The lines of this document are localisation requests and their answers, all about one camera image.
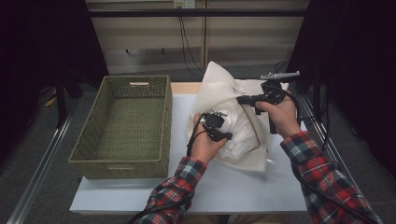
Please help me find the dark curtain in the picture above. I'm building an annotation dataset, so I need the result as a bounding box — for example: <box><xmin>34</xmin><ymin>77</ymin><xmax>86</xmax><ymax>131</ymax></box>
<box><xmin>0</xmin><ymin>0</ymin><xmax>108</xmax><ymax>164</ymax></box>
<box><xmin>284</xmin><ymin>0</ymin><xmax>396</xmax><ymax>178</ymax></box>

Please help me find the yellow floor strip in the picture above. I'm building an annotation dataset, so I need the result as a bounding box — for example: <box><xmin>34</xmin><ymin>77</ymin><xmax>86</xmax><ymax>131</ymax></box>
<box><xmin>44</xmin><ymin>89</ymin><xmax>59</xmax><ymax>108</ymax></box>

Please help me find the pale table cover sheet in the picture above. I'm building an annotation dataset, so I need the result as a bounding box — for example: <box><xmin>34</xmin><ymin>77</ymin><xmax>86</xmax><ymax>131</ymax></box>
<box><xmin>68</xmin><ymin>92</ymin><xmax>309</xmax><ymax>216</ymax></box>

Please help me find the black horizontal bar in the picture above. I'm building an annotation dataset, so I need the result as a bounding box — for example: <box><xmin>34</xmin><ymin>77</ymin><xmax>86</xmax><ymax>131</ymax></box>
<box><xmin>88</xmin><ymin>8</ymin><xmax>309</xmax><ymax>18</ymax></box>

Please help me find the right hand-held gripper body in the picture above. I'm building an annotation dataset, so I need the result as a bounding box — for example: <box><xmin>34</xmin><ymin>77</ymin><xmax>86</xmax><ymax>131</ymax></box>
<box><xmin>254</xmin><ymin>70</ymin><xmax>302</xmax><ymax>108</ymax></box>

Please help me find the black wall cable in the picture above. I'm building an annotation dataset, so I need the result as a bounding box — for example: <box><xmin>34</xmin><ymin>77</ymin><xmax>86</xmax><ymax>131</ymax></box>
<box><xmin>177</xmin><ymin>7</ymin><xmax>206</xmax><ymax>80</ymax></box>
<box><xmin>179</xmin><ymin>17</ymin><xmax>206</xmax><ymax>75</ymax></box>

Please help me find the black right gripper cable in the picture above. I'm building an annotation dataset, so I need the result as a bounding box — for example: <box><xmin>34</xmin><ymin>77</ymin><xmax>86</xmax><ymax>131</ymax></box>
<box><xmin>279</xmin><ymin>88</ymin><xmax>303</xmax><ymax>127</ymax></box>

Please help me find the cream mesh laundry bag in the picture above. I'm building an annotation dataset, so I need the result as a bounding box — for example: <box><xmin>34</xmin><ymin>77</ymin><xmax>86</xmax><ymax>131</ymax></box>
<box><xmin>186</xmin><ymin>61</ymin><xmax>290</xmax><ymax>173</ymax></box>

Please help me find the person's right hand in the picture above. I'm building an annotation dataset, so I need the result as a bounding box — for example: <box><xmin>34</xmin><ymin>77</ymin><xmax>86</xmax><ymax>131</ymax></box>
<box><xmin>255</xmin><ymin>90</ymin><xmax>303</xmax><ymax>139</ymax></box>

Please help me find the white wall socket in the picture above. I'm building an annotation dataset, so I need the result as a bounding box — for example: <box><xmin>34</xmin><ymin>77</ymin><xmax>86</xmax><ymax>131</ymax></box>
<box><xmin>173</xmin><ymin>0</ymin><xmax>196</xmax><ymax>9</ymax></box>

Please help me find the black metal stand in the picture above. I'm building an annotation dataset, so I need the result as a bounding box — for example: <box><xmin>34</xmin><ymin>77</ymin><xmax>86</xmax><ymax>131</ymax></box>
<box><xmin>312</xmin><ymin>68</ymin><xmax>323</xmax><ymax>125</ymax></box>
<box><xmin>54</xmin><ymin>74</ymin><xmax>68</xmax><ymax>129</ymax></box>

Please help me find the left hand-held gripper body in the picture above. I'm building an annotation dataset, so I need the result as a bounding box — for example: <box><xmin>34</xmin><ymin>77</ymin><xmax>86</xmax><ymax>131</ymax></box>
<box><xmin>204</xmin><ymin>109</ymin><xmax>233</xmax><ymax>144</ymax></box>

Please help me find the green woven basket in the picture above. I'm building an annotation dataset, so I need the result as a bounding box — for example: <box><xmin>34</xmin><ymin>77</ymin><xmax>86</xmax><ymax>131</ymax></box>
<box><xmin>68</xmin><ymin>75</ymin><xmax>174</xmax><ymax>181</ymax></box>

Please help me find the person's left hand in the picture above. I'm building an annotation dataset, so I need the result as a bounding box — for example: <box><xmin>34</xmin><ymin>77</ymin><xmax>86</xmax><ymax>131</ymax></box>
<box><xmin>190</xmin><ymin>112</ymin><xmax>228</xmax><ymax>166</ymax></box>

